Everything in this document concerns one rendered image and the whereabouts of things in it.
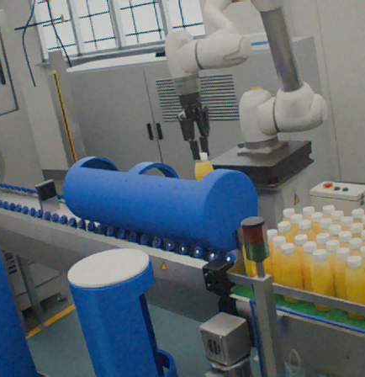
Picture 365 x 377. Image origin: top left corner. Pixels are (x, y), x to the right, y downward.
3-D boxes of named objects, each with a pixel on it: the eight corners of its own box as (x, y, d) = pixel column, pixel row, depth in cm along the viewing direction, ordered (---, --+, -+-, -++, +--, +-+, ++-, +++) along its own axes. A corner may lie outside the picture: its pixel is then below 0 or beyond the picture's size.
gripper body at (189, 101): (189, 88, 220) (194, 114, 223) (172, 94, 215) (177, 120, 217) (204, 88, 215) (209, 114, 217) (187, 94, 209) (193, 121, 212)
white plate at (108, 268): (83, 293, 191) (84, 296, 191) (162, 262, 202) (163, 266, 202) (57, 267, 215) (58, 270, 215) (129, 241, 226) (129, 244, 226)
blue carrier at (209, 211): (119, 207, 296) (107, 148, 288) (264, 234, 232) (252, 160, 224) (71, 229, 278) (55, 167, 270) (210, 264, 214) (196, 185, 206)
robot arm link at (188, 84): (166, 79, 214) (170, 96, 215) (185, 77, 207) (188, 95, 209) (186, 73, 219) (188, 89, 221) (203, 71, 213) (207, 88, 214)
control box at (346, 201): (327, 206, 232) (324, 180, 229) (373, 212, 217) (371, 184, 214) (312, 216, 225) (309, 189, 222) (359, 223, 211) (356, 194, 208)
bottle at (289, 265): (286, 293, 195) (279, 246, 190) (307, 293, 192) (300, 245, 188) (281, 304, 189) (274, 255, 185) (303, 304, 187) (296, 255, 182)
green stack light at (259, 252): (256, 249, 168) (254, 232, 166) (275, 252, 163) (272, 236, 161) (240, 258, 164) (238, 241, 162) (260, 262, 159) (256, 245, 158)
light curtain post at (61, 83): (124, 327, 380) (55, 50, 332) (129, 330, 376) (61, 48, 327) (115, 331, 376) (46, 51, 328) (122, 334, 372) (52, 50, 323)
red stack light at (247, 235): (254, 231, 166) (251, 218, 165) (272, 235, 161) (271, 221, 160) (238, 241, 162) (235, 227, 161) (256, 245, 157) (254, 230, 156)
